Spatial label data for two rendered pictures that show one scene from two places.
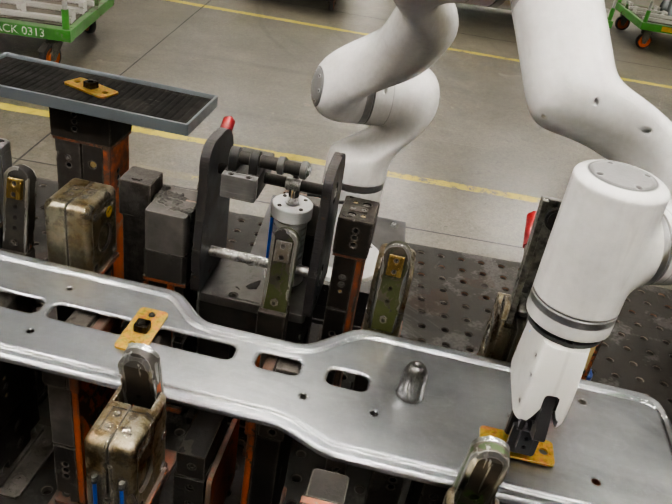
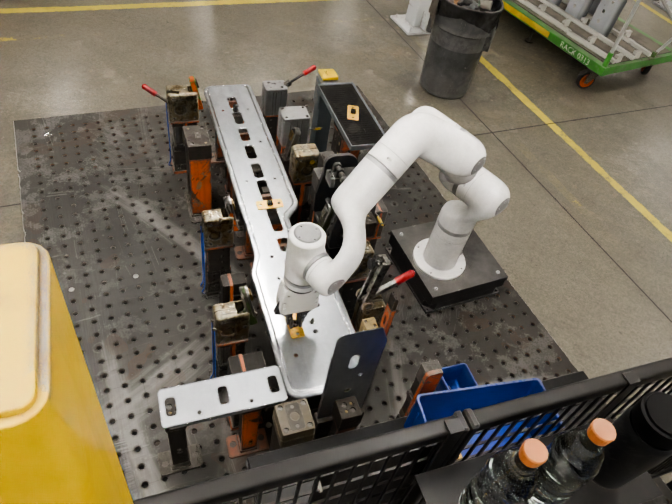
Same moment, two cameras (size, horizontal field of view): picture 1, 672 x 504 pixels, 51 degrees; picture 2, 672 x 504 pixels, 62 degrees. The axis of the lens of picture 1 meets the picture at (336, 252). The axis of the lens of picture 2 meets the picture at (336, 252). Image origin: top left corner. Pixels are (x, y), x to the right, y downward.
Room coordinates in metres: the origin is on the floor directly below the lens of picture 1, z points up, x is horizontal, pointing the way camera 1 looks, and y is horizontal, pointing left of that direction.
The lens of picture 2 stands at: (0.17, -1.01, 2.21)
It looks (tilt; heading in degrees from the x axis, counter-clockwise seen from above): 46 degrees down; 57
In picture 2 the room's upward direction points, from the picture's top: 12 degrees clockwise
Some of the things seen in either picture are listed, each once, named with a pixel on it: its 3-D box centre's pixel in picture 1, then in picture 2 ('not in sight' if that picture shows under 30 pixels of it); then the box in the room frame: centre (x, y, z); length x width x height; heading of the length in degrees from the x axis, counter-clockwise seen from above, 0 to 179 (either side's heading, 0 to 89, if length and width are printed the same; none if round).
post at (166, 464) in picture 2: not in sight; (177, 436); (0.24, -0.36, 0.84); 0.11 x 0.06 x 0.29; 175
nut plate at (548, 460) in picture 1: (517, 443); (294, 323); (0.58, -0.24, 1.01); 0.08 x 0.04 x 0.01; 85
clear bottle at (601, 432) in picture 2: not in sight; (568, 462); (0.67, -0.89, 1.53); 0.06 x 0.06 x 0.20
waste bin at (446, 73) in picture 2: not in sight; (455, 43); (2.86, 2.18, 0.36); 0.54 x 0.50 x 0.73; 179
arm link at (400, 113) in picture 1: (382, 123); (474, 204); (1.25, -0.05, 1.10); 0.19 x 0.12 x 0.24; 108
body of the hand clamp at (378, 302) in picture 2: (486, 400); (361, 336); (0.79, -0.26, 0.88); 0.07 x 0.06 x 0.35; 175
